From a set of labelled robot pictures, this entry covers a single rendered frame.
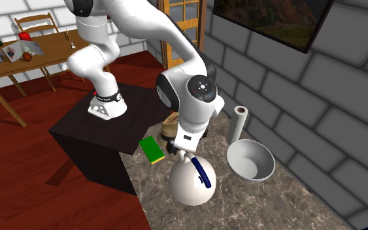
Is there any tan woven basket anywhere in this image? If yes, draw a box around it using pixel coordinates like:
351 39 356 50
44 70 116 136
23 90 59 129
156 112 180 149

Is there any green and yellow sponge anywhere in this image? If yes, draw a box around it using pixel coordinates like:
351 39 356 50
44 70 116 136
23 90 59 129
139 135 166 165

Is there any round white vase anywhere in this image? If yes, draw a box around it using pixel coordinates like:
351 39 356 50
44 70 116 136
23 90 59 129
168 149 217 206

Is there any dark robot stand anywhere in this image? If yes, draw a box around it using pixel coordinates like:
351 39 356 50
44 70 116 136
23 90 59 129
48 82 173 196

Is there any grey paper towel roll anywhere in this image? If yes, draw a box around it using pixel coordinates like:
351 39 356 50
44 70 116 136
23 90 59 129
226 105 250 146

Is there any grey bowl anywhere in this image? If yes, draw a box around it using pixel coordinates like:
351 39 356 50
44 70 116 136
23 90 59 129
226 139 276 183

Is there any wooden door with glass panes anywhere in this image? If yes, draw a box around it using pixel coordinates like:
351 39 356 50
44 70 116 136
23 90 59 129
157 0 208 70

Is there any wooden dining table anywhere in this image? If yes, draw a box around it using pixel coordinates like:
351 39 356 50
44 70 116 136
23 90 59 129
0 17 112 128

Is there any dark framed landscape picture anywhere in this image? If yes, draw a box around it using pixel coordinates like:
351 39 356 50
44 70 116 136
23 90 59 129
212 0 335 54

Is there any wooden chair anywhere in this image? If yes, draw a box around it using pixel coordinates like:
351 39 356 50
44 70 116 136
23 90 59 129
13 12 86 93

